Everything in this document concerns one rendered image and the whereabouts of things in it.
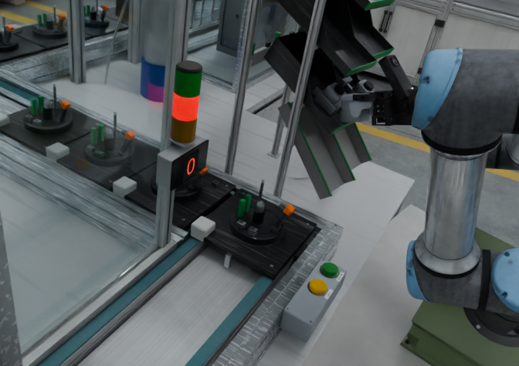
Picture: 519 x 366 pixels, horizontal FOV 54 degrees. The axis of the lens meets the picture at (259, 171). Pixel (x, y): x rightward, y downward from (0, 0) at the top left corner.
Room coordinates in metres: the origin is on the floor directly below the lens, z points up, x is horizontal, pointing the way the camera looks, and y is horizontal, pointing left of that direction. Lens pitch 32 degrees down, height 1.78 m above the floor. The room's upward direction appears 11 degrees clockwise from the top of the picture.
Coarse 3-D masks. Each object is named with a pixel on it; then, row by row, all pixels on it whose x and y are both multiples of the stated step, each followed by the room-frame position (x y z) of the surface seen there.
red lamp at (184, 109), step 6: (174, 96) 0.87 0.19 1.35; (198, 96) 0.88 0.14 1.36; (174, 102) 0.87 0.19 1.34; (180, 102) 0.86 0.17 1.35; (186, 102) 0.86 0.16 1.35; (192, 102) 0.87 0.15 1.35; (198, 102) 0.89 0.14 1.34; (174, 108) 0.87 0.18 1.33; (180, 108) 0.86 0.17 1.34; (186, 108) 0.86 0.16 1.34; (192, 108) 0.87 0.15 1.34; (174, 114) 0.87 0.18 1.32; (180, 114) 0.86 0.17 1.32; (186, 114) 0.86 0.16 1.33; (192, 114) 0.87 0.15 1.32; (186, 120) 0.86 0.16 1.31
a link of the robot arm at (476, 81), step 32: (448, 64) 0.68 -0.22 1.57; (480, 64) 0.67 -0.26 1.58; (512, 64) 0.66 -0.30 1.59; (416, 96) 0.73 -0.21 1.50; (448, 96) 0.65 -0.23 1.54; (480, 96) 0.64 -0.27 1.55; (512, 96) 0.64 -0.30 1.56; (448, 128) 0.66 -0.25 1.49; (480, 128) 0.65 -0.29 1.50; (512, 128) 0.64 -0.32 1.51; (448, 160) 0.68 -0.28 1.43; (480, 160) 0.69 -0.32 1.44; (448, 192) 0.69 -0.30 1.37; (480, 192) 0.71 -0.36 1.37; (448, 224) 0.70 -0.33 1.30; (416, 256) 0.75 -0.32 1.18; (448, 256) 0.71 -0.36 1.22; (480, 256) 0.76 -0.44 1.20; (416, 288) 0.73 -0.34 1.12; (448, 288) 0.71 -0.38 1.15
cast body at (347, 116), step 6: (342, 102) 1.21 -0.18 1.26; (342, 108) 1.20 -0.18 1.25; (348, 108) 1.19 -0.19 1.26; (342, 114) 1.20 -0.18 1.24; (348, 114) 1.19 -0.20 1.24; (360, 114) 1.17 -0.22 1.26; (366, 114) 1.19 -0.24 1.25; (342, 120) 1.19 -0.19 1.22; (348, 120) 1.18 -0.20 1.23; (354, 120) 1.17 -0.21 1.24; (360, 120) 1.16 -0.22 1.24; (366, 120) 1.18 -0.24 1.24
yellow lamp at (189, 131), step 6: (174, 120) 0.86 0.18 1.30; (180, 120) 0.86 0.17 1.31; (192, 120) 0.87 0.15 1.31; (174, 126) 0.86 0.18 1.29; (180, 126) 0.86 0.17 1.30; (186, 126) 0.86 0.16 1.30; (192, 126) 0.87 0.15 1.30; (174, 132) 0.86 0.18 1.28; (180, 132) 0.86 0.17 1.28; (186, 132) 0.86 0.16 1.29; (192, 132) 0.87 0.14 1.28; (174, 138) 0.86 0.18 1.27; (180, 138) 0.86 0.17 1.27; (186, 138) 0.86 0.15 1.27; (192, 138) 0.87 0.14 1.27
